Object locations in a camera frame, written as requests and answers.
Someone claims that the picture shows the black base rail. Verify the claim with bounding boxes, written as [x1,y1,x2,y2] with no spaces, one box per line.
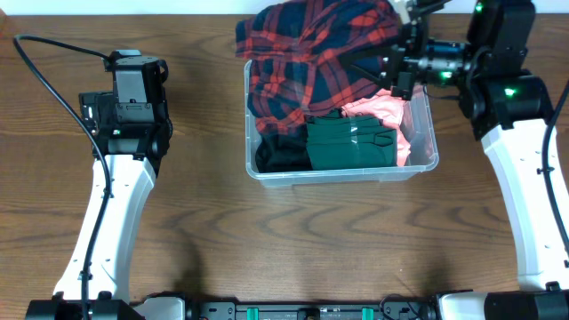
[186,298,440,320]

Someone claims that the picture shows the dark green garment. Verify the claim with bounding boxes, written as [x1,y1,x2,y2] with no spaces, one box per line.
[306,111,397,171]

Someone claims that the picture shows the clear plastic storage container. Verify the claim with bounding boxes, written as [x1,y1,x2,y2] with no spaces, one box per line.
[244,85,439,188]

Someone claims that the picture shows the black trousers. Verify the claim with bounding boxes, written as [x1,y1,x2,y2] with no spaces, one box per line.
[255,135,312,173]

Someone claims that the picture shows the red plaid flannel shirt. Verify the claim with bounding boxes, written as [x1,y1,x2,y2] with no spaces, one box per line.
[236,0,400,135]

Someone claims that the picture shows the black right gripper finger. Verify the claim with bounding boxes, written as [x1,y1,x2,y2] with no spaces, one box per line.
[341,45,391,62]
[349,64,391,89]

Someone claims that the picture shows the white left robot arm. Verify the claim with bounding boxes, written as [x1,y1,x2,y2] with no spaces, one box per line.
[26,92,187,319]

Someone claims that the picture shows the pink garment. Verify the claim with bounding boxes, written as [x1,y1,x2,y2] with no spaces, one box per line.
[341,89,411,167]

